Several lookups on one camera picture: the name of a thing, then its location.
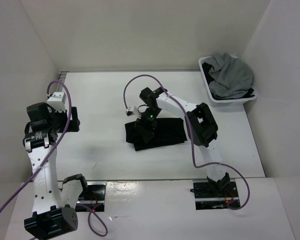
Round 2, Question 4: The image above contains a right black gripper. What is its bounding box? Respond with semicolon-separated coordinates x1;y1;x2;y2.
135;106;162;143

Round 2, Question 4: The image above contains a black skirt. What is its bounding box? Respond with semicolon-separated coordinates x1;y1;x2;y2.
124;117;187;152

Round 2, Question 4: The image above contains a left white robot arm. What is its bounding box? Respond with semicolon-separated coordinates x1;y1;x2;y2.
23;102;90;240

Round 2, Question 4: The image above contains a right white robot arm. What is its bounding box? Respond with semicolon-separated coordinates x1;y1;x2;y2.
134;87;227;197

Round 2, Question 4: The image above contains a white laundry basket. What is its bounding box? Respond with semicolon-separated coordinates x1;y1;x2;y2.
198;56;258;108

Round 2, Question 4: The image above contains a grey skirt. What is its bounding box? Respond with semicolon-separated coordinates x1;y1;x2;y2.
203;53;254;98

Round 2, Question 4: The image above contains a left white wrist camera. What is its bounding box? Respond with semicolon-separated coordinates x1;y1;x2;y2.
46;92;67;113

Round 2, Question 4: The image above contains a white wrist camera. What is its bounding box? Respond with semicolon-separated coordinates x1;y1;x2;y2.
125;106;141;118
46;92;67;113

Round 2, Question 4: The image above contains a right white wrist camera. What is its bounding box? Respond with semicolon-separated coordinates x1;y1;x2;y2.
125;106;141;118

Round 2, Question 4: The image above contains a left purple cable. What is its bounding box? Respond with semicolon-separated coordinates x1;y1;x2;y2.
0;80;108;237

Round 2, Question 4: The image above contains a purple cable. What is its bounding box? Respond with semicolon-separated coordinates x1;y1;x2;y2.
122;74;251;211
0;80;108;237

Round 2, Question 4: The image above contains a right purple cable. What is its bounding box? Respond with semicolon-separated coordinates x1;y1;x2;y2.
122;74;251;211

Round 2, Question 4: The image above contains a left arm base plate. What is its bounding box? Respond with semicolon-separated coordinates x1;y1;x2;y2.
75;181;107;213

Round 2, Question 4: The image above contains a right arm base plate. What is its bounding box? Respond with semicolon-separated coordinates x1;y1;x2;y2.
189;180;241;210

